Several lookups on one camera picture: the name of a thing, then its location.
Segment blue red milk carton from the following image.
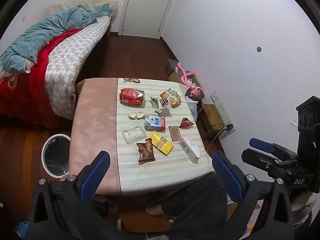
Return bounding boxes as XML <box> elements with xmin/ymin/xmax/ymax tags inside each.
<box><xmin>144</xmin><ymin>115</ymin><xmax>166</xmax><ymax>132</ymax></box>

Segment white door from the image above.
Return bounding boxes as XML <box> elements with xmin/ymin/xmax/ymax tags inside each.
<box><xmin>118</xmin><ymin>0</ymin><xmax>173</xmax><ymax>39</ymax></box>

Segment black fuzzy trousers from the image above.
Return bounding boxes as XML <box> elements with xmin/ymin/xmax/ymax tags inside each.
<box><xmin>82</xmin><ymin>172</ymin><xmax>229</xmax><ymax>240</ymax></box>

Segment bed with checkered sheet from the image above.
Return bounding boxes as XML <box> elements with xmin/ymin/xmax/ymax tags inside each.
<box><xmin>1</xmin><ymin>15</ymin><xmax>113</xmax><ymax>119</ymax></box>

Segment white power strip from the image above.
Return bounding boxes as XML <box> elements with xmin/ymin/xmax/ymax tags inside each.
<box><xmin>210</xmin><ymin>92</ymin><xmax>235</xmax><ymax>134</ymax></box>

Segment crushed red soda can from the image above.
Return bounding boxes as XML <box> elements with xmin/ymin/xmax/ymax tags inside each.
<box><xmin>119</xmin><ymin>88</ymin><xmax>145</xmax><ymax>105</ymax></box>

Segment brown snack bag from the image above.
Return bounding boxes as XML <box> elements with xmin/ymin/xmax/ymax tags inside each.
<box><xmin>137</xmin><ymin>138</ymin><xmax>156</xmax><ymax>165</ymax></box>

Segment blue cloth on floor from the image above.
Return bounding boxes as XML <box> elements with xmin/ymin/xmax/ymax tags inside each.
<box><xmin>16</xmin><ymin>221</ymin><xmax>29</xmax><ymax>240</ymax></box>

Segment wooden block stool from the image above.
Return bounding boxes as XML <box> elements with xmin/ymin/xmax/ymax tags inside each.
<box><xmin>201</xmin><ymin>104</ymin><xmax>225</xmax><ymax>132</ymax></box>

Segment yellow box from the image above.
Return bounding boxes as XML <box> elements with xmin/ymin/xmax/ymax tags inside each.
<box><xmin>149</xmin><ymin>131</ymin><xmax>174</xmax><ymax>156</ymax></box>

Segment orange snack wrapper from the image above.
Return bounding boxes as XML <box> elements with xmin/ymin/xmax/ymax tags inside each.
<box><xmin>160</xmin><ymin>88</ymin><xmax>182</xmax><ymax>108</ymax></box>

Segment red wrapper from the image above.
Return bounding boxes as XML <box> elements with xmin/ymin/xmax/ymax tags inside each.
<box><xmin>179</xmin><ymin>118</ymin><xmax>194</xmax><ymax>129</ymax></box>

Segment pink table cloth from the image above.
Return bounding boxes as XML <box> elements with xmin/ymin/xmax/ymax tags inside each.
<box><xmin>69</xmin><ymin>78</ymin><xmax>121</xmax><ymax>195</ymax></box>

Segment white round trash bin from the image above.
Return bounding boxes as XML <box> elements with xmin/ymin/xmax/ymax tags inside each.
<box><xmin>41</xmin><ymin>134</ymin><xmax>71</xmax><ymax>179</ymax></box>

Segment black charger plug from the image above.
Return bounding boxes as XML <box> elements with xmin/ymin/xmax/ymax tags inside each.
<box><xmin>225</xmin><ymin>124</ymin><xmax>234</xmax><ymax>131</ymax></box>

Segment brown paper card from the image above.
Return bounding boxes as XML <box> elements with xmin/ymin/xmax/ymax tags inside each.
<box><xmin>169</xmin><ymin>126</ymin><xmax>182</xmax><ymax>141</ymax></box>

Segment striped cream table cloth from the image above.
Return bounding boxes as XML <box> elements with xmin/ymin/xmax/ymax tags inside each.
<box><xmin>117</xmin><ymin>79</ymin><xmax>213</xmax><ymax>194</ymax></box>

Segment red fleece blanket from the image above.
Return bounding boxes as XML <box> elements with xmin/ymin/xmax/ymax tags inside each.
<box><xmin>0</xmin><ymin>29</ymin><xmax>82</xmax><ymax>129</ymax></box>

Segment white cookie wrapper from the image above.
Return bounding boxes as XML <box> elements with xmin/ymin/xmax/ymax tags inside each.
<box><xmin>150</xmin><ymin>96</ymin><xmax>170</xmax><ymax>114</ymax></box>

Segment white pink box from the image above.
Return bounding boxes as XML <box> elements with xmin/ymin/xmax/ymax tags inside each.
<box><xmin>178</xmin><ymin>135</ymin><xmax>200</xmax><ymax>163</ymax></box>

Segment clear plastic tray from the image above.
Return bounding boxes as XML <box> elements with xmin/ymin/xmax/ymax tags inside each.
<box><xmin>122</xmin><ymin>122</ymin><xmax>146</xmax><ymax>144</ymax></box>

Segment pink panther plush toy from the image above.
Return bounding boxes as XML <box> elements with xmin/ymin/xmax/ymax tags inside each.
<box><xmin>177</xmin><ymin>62</ymin><xmax>204</xmax><ymax>101</ymax></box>

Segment white charging cable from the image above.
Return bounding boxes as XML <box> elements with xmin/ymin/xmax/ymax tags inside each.
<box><xmin>205</xmin><ymin>127</ymin><xmax>230</xmax><ymax>153</ymax></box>

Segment cardboard box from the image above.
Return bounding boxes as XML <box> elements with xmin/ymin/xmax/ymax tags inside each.
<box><xmin>166</xmin><ymin>59</ymin><xmax>201</xmax><ymax>87</ymax></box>

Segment teal blue duvet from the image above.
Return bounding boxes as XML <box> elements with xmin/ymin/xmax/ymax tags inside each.
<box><xmin>1</xmin><ymin>4</ymin><xmax>112</xmax><ymax>74</ymax></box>

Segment white plastic bag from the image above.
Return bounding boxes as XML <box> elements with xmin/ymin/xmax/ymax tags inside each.
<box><xmin>185</xmin><ymin>96</ymin><xmax>198</xmax><ymax>121</ymax></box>

